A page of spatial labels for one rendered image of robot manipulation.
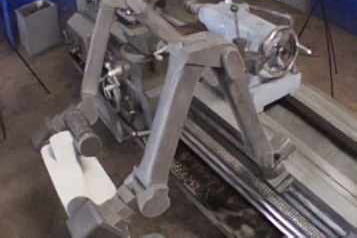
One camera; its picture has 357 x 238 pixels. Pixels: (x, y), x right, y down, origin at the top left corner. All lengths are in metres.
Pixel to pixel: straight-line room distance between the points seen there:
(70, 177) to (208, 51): 0.50
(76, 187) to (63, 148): 0.11
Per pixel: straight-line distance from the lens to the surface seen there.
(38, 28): 4.54
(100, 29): 1.25
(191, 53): 0.78
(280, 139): 1.16
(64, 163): 1.07
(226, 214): 1.77
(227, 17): 1.69
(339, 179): 1.36
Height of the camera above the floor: 1.76
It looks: 33 degrees down
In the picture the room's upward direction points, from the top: 5 degrees counter-clockwise
